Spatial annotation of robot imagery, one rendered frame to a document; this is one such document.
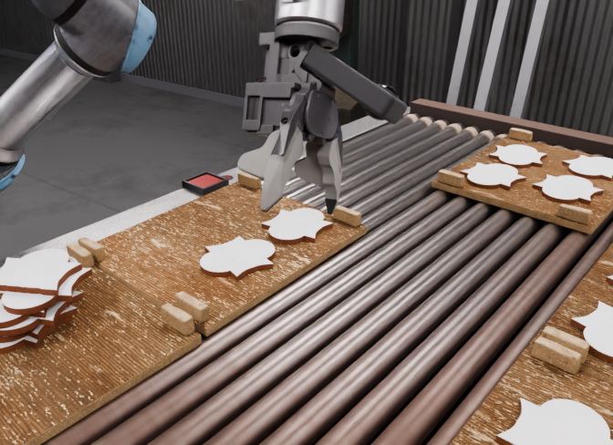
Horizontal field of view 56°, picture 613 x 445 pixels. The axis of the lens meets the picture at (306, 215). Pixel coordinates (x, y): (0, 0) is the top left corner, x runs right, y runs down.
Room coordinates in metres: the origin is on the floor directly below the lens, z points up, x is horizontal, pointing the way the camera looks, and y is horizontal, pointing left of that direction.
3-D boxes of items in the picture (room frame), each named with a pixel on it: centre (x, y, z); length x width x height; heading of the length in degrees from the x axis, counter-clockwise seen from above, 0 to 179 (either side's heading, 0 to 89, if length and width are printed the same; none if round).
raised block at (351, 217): (1.00, -0.08, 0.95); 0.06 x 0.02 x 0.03; 50
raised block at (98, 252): (0.87, 0.38, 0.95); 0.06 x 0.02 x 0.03; 50
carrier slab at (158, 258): (0.94, 0.15, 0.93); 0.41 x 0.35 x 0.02; 140
